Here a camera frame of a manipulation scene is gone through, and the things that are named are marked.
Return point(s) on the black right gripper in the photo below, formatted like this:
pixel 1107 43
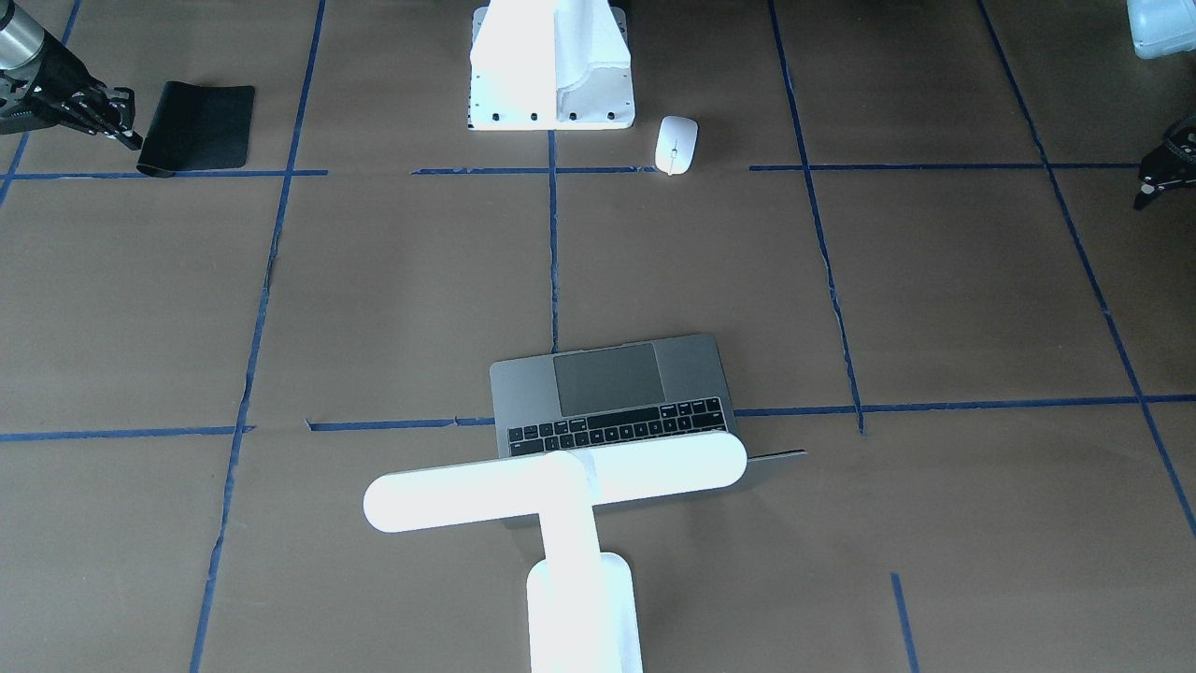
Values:
pixel 49 67

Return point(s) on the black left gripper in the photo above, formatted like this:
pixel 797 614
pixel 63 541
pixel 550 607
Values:
pixel 1170 161

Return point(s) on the grey laptop computer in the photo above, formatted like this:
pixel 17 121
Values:
pixel 594 398

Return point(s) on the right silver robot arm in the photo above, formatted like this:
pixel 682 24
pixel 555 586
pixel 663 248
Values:
pixel 21 39

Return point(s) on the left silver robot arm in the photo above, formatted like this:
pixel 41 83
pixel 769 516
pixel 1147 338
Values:
pixel 1163 28

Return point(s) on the black mouse pad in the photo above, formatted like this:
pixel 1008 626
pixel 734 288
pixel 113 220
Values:
pixel 197 128

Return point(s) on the white desk lamp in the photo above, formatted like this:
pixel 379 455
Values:
pixel 581 611

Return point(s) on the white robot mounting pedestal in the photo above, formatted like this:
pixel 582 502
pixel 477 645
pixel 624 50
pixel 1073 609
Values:
pixel 548 65

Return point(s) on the white wireless mouse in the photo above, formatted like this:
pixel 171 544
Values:
pixel 676 145

